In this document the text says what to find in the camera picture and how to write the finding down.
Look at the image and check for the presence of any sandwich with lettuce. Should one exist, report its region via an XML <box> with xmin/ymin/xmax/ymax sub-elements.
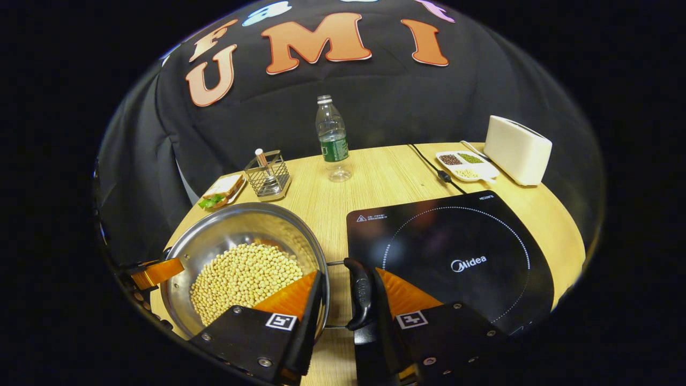
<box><xmin>198</xmin><ymin>174</ymin><xmax>244</xmax><ymax>210</ymax></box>

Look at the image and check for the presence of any stainless steel pot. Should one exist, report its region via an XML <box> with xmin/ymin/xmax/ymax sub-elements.
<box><xmin>160</xmin><ymin>202</ymin><xmax>376</xmax><ymax>341</ymax></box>

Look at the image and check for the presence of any wire mesh holder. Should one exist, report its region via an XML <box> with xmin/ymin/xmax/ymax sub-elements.
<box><xmin>244</xmin><ymin>150</ymin><xmax>292</xmax><ymax>202</ymax></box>

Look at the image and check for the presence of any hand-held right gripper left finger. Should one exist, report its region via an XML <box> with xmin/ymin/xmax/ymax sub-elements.
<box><xmin>188</xmin><ymin>270</ymin><xmax>327</xmax><ymax>385</ymax></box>

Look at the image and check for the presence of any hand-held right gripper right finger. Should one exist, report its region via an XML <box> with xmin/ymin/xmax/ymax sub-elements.
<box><xmin>354</xmin><ymin>267</ymin><xmax>510</xmax><ymax>385</ymax></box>

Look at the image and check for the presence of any white divided bean dish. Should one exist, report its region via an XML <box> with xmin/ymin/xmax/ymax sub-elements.
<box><xmin>435</xmin><ymin>151</ymin><xmax>500</xmax><ymax>183</ymax></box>

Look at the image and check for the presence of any black induction cooktop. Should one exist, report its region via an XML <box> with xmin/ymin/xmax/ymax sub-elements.
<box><xmin>346</xmin><ymin>190</ymin><xmax>555</xmax><ymax>336</ymax></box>

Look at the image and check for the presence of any white spoon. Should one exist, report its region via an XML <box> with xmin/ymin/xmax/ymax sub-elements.
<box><xmin>460</xmin><ymin>140</ymin><xmax>489</xmax><ymax>161</ymax></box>

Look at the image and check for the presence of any white toaster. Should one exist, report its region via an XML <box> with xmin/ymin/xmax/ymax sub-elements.
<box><xmin>483</xmin><ymin>115</ymin><xmax>553</xmax><ymax>187</ymax></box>

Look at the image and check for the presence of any black power cable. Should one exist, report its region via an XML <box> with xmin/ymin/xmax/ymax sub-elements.
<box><xmin>407</xmin><ymin>143</ymin><xmax>467</xmax><ymax>195</ymax></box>

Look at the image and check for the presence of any clear plastic water bottle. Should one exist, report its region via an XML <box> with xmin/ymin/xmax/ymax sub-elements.
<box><xmin>315</xmin><ymin>95</ymin><xmax>353</xmax><ymax>183</ymax></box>

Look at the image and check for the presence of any pile of soybeans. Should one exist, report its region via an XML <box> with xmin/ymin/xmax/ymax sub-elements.
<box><xmin>189</xmin><ymin>242</ymin><xmax>304</xmax><ymax>326</ymax></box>

